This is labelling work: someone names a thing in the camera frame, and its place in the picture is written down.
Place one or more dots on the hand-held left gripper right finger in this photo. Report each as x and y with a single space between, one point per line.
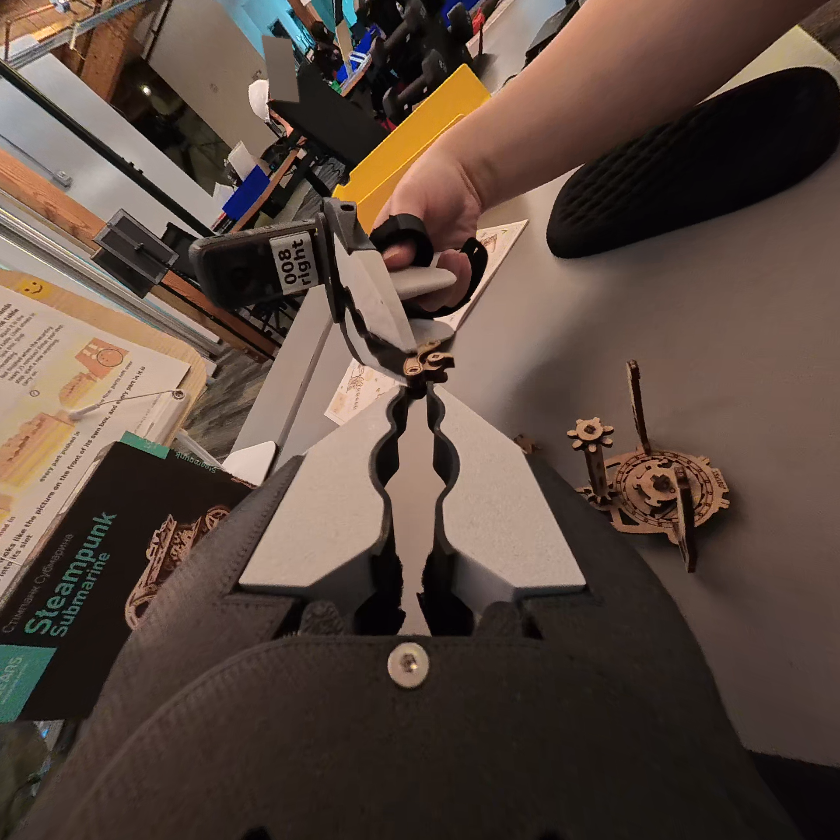
512 525

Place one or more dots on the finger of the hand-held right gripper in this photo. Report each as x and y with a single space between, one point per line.
374 295

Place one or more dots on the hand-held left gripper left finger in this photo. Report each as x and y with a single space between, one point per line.
315 525

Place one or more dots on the small wooden model part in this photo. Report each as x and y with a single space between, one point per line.
428 366

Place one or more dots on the person's right forearm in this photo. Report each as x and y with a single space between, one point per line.
590 85

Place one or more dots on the wooden gear model assembly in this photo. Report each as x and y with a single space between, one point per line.
656 492

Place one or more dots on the black model kit box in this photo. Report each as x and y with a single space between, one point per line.
98 558

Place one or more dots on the person's right hand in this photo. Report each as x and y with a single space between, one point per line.
446 197

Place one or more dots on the blue bin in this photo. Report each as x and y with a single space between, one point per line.
246 193

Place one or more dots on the tiny wooden piece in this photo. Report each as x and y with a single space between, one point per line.
526 443

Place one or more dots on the dark mounted box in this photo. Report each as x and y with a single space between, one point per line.
134 253

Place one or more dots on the illustrated instruction booklet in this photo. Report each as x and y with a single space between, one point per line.
505 243

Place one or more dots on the yellow plastic bin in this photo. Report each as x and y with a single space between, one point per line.
420 124

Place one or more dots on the black monitor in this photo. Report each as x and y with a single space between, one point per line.
334 111

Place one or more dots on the large illustrated poster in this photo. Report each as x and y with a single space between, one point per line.
79 394

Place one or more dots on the black ribbed pad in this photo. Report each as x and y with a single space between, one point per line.
689 164

